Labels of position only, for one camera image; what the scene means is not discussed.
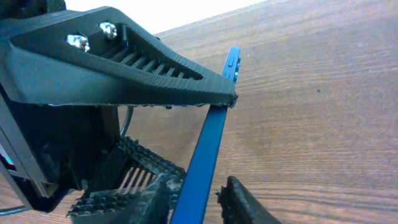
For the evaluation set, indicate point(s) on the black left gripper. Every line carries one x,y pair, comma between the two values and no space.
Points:
48,150

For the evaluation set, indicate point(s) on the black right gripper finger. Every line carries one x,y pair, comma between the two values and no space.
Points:
239,206

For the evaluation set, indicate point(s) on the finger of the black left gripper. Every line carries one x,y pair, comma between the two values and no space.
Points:
101,57

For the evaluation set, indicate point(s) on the blue Galaxy smartphone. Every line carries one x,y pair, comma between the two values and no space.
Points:
191,204

